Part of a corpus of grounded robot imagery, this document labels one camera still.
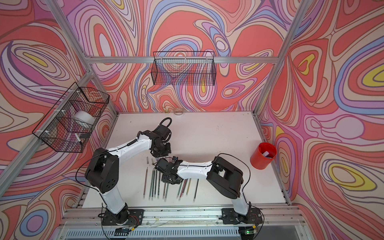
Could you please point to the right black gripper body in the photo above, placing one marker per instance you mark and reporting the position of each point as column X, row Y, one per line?
column 165, row 178

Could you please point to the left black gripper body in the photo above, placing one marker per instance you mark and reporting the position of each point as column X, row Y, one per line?
column 163, row 150

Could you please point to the dark blue pencil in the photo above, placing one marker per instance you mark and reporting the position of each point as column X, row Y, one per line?
column 152, row 185
column 155, row 185

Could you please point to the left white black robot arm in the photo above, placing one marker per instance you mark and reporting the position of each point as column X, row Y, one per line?
column 103, row 171

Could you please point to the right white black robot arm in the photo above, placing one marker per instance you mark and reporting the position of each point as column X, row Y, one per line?
column 225, row 177

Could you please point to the bundle of coloured pencils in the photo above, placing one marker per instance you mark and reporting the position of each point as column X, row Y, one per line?
column 182, row 189

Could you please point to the black pencil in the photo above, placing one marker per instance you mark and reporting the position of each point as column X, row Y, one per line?
column 195, row 192

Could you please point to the white marker in basket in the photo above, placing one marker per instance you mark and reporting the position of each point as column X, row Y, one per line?
column 78, row 139

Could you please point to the white tape roll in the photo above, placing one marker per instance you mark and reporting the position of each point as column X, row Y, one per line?
column 84, row 119

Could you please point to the red plastic cup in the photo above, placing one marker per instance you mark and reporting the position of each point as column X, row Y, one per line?
column 263, row 156

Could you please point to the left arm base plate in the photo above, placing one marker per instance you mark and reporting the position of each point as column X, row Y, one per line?
column 129, row 217

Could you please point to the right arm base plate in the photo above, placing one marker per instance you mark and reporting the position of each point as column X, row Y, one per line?
column 230, row 217

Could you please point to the back wall wire basket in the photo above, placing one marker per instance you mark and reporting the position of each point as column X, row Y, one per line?
column 184, row 68

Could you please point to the wall wire basket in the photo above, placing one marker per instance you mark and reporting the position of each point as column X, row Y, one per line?
column 58, row 132
column 184, row 68

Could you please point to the left wall wire basket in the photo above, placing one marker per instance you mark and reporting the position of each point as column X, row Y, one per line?
column 58, row 132

